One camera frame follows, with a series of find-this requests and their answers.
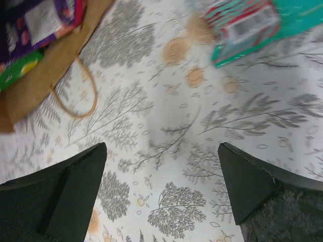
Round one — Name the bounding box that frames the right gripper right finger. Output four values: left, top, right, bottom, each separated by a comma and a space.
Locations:
218, 143, 322, 241

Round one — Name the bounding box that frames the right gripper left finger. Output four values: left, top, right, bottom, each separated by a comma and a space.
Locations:
1, 143, 107, 241

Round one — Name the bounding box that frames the red brown paper bag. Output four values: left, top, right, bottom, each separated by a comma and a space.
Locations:
1, 1, 114, 133

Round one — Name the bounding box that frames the teal snack packet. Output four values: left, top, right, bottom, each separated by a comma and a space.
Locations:
189, 1, 322, 67

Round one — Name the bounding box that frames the red green snack packet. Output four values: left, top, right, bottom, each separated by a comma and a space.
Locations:
1, 51, 44, 92

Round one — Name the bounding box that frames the floral table mat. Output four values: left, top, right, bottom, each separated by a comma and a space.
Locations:
1, 1, 322, 241

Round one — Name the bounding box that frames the purple snack packet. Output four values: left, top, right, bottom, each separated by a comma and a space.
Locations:
1, 0, 87, 73

